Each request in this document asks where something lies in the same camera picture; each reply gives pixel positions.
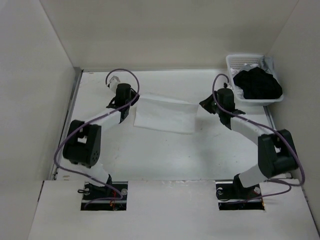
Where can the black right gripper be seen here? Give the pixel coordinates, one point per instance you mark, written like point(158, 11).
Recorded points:
point(206, 103)

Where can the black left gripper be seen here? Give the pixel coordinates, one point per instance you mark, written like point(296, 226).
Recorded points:
point(134, 94)

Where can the white tank top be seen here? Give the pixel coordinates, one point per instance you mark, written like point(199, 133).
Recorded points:
point(166, 114)

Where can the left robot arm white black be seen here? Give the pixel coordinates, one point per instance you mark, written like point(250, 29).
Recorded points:
point(83, 149)

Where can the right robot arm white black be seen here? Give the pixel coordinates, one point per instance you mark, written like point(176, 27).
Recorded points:
point(276, 153)

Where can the black tank top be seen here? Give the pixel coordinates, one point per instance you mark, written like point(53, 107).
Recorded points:
point(257, 84)

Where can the white garment in basket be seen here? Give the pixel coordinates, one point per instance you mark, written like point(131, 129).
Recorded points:
point(239, 91)

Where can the white plastic laundry basket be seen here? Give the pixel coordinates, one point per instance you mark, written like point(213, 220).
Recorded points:
point(234, 64)

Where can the grey garment in basket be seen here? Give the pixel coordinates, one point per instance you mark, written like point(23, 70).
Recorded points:
point(265, 63)

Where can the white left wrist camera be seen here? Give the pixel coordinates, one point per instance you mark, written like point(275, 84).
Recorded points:
point(113, 82)

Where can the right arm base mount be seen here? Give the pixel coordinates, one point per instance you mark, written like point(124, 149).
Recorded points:
point(230, 199)

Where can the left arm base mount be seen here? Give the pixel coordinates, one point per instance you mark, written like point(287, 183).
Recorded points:
point(96, 198)

